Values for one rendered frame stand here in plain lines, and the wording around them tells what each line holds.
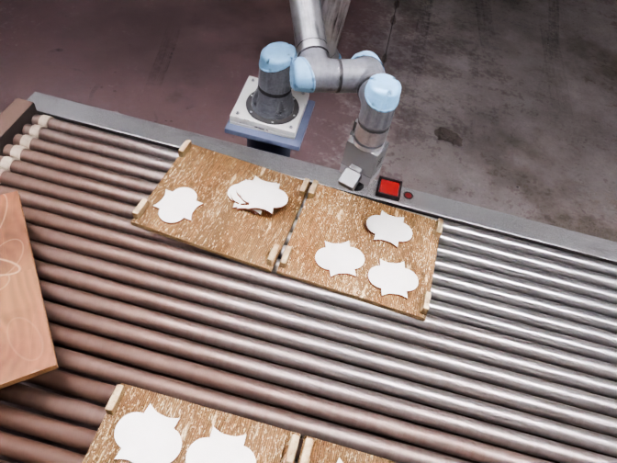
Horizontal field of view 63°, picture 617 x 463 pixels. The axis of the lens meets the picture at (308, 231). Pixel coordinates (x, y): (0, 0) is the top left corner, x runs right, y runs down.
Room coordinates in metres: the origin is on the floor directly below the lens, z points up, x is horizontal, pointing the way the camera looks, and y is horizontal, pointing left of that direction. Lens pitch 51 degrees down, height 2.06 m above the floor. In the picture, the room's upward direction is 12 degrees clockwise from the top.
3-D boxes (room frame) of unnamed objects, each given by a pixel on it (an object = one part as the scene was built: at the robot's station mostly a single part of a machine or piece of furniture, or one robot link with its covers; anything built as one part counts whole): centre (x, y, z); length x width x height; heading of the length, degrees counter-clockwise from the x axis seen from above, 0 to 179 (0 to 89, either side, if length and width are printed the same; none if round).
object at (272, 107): (1.45, 0.22, 0.96); 0.15 x 0.15 x 0.10
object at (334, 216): (0.90, -0.16, 0.93); 0.41 x 0.35 x 0.02; 83
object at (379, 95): (0.94, -0.09, 1.38); 0.09 x 0.08 x 0.11; 18
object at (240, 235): (0.95, 0.25, 0.93); 0.41 x 0.35 x 0.02; 81
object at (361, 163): (0.92, -0.08, 1.23); 0.12 x 0.09 x 0.16; 157
